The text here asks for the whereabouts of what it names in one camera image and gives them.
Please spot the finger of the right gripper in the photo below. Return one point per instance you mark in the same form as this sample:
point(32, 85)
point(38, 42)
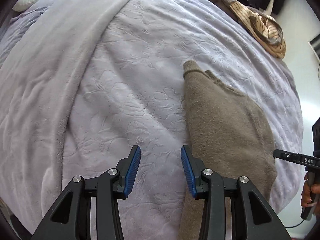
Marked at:
point(297, 158)

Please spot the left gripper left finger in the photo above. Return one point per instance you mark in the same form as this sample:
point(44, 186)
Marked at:
point(69, 216)

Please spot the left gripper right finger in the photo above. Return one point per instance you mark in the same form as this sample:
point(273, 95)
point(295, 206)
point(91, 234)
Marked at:
point(252, 216)

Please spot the olive brown knit sweater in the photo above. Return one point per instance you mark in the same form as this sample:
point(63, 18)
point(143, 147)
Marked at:
point(228, 131)

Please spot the person's right hand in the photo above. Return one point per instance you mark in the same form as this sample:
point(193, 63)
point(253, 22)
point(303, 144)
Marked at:
point(307, 190)

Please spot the tan striped garment pile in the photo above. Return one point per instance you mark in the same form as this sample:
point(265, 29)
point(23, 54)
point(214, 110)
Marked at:
point(262, 27)

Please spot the lavender embossed bed blanket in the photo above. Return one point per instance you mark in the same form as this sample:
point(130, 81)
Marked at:
point(132, 94)

